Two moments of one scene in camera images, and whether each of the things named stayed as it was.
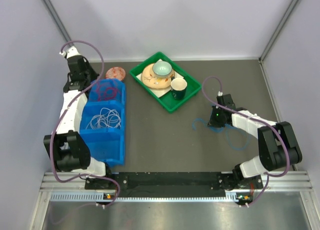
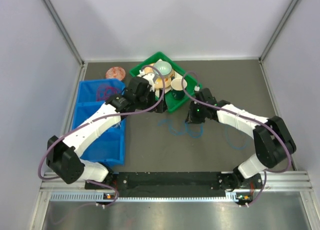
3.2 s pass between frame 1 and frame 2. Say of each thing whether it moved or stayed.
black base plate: stayed
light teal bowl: stayed
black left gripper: moved
